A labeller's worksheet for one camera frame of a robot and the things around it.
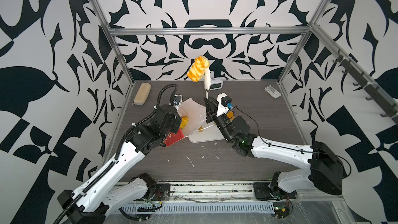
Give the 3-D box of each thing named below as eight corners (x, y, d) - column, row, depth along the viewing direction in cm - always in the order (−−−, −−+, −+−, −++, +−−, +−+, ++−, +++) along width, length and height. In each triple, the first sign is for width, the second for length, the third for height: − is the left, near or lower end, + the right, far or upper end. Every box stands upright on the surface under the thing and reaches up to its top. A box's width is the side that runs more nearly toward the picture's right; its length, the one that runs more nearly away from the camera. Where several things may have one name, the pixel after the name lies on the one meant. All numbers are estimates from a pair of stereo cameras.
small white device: (275, 99, 112) (276, 97, 111) (263, 89, 119) (264, 87, 117) (280, 96, 114) (282, 94, 113) (268, 86, 121) (269, 84, 119)
